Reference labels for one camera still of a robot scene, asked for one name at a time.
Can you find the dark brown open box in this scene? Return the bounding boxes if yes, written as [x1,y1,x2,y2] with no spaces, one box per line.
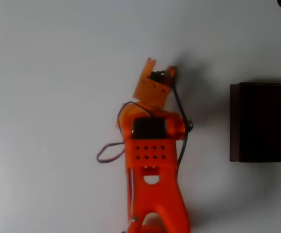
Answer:
[229,82,281,163]

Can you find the purple looped wire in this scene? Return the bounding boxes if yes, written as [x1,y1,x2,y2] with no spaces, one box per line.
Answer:
[96,142,127,164]

